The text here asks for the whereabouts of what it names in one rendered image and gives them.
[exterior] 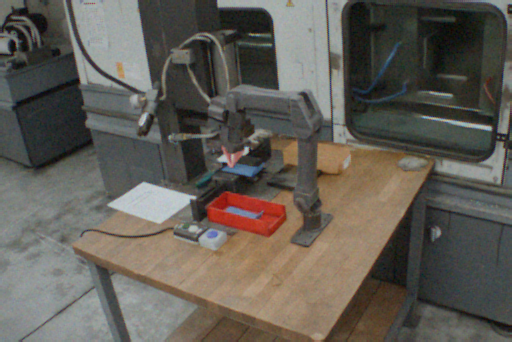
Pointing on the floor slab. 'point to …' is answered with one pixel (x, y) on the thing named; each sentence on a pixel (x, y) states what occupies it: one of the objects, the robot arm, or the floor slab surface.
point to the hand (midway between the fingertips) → (231, 165)
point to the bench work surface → (280, 263)
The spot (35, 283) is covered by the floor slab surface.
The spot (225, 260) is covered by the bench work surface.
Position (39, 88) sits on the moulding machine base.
